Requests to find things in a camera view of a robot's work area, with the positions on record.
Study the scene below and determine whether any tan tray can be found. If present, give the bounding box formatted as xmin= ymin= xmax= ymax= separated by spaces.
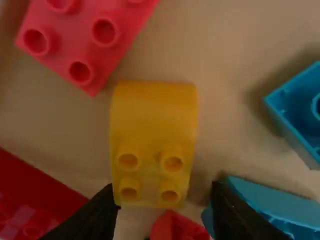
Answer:
xmin=0 ymin=0 xmax=320 ymax=240

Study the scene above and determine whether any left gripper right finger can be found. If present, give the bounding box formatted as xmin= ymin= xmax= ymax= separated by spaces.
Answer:
xmin=207 ymin=180 xmax=295 ymax=240

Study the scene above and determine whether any yellow sloped toy brick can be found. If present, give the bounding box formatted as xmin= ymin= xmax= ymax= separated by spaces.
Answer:
xmin=108 ymin=80 xmax=201 ymax=209

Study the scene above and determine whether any pink toy brick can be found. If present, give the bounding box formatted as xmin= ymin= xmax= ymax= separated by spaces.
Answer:
xmin=14 ymin=0 xmax=161 ymax=98

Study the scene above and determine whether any blue toy brick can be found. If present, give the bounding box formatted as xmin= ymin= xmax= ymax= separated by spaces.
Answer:
xmin=200 ymin=174 xmax=320 ymax=240
xmin=262 ymin=60 xmax=320 ymax=171

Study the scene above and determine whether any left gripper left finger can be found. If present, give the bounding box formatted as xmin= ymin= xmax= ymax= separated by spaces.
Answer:
xmin=43 ymin=182 xmax=122 ymax=240

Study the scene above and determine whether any dark red toy brick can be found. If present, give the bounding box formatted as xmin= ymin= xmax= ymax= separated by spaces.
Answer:
xmin=0 ymin=147 xmax=91 ymax=240

